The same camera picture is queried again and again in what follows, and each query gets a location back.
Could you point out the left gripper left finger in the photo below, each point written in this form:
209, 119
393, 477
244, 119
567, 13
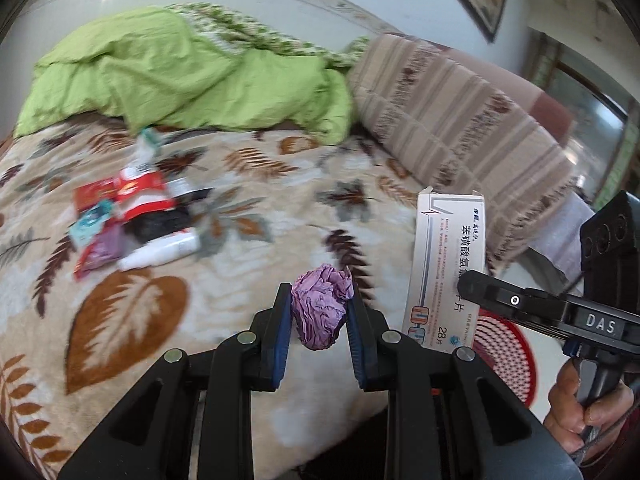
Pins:
191, 412

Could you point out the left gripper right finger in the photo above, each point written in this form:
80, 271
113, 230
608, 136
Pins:
449, 415

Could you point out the white blue medicine box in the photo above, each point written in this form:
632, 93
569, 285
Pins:
450, 240

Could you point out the white spray bottle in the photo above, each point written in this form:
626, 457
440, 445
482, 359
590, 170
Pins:
162, 250

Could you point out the purple paper ball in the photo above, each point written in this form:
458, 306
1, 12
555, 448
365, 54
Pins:
319, 299

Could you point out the purple plastic wrapper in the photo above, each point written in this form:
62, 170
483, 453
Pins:
106, 247

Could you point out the black plastic bag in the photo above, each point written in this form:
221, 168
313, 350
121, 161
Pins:
156, 224

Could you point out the light blue cartoon packet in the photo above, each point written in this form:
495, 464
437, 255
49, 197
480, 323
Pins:
90, 224

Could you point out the red white foot patch box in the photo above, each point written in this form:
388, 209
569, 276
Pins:
141, 191

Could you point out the red cigarette pack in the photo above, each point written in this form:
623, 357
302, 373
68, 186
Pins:
88, 195

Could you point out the blue white toothpaste box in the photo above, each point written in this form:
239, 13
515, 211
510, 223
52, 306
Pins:
184, 191

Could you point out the person right hand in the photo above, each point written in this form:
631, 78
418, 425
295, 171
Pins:
567, 419

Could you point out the lavender tablecloth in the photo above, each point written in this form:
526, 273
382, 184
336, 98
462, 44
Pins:
553, 256

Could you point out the red plastic basket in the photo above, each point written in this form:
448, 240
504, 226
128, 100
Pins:
502, 345

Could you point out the wooden framed glass door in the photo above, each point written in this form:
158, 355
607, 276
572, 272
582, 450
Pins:
603, 141

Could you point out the striped beige bolster pillow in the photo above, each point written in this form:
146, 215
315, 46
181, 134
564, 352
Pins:
457, 133

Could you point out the green duvet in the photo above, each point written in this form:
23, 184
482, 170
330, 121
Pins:
189, 66

